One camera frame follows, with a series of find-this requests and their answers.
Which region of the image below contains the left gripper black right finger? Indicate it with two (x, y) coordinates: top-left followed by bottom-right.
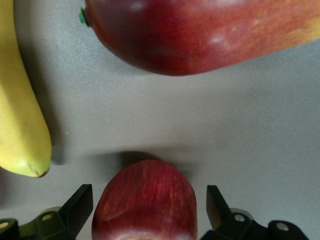
(201, 185), (310, 240)

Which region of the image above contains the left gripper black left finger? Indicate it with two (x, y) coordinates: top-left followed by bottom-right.
(0, 184), (94, 240)

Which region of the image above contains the red yellow apple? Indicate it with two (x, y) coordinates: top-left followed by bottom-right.
(91, 159), (199, 240)

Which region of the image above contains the yellow banana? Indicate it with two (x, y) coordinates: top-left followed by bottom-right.
(0, 0), (53, 178)

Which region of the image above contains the red yellow mango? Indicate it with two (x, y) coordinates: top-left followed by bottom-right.
(79, 0), (320, 77)

